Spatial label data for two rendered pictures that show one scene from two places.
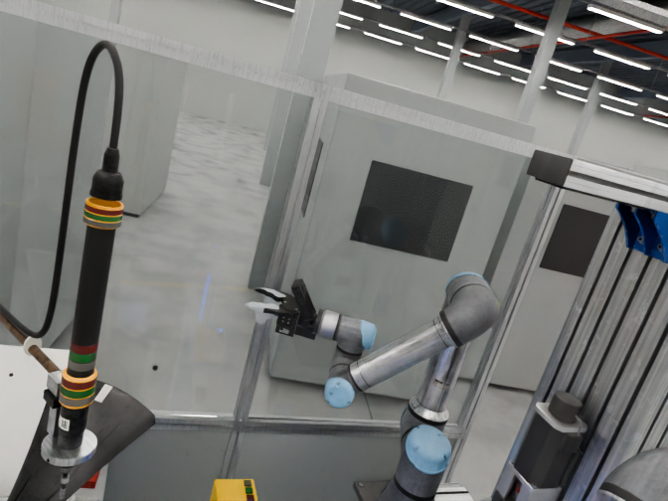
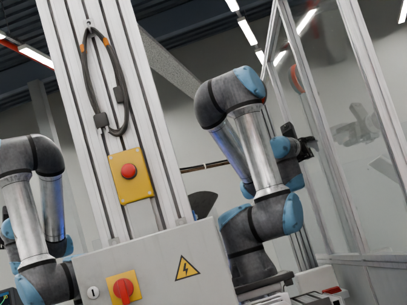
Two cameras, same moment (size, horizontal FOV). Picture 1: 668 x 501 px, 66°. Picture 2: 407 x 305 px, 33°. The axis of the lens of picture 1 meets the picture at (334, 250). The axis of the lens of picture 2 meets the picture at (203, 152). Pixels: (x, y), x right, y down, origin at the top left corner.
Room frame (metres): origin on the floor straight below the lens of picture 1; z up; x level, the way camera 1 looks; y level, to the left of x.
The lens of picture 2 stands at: (1.92, -2.40, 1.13)
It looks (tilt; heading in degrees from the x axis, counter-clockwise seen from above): 9 degrees up; 111
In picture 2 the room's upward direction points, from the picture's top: 17 degrees counter-clockwise
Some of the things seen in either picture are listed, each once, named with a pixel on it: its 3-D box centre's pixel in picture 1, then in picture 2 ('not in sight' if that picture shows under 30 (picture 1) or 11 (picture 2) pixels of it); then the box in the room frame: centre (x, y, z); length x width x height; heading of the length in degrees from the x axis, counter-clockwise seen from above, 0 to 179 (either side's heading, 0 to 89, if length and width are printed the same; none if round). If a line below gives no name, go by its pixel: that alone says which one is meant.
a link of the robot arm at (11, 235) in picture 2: not in sight; (13, 230); (0.42, -0.47, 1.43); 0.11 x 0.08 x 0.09; 134
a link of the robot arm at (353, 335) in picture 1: (354, 333); (282, 147); (1.32, -0.12, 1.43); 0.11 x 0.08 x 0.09; 87
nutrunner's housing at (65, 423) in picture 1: (87, 320); not in sight; (0.60, 0.28, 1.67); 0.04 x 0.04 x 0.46
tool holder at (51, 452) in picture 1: (70, 417); not in sight; (0.61, 0.29, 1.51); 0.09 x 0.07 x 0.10; 56
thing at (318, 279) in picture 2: not in sight; (315, 281); (1.07, 0.67, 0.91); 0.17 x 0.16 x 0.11; 21
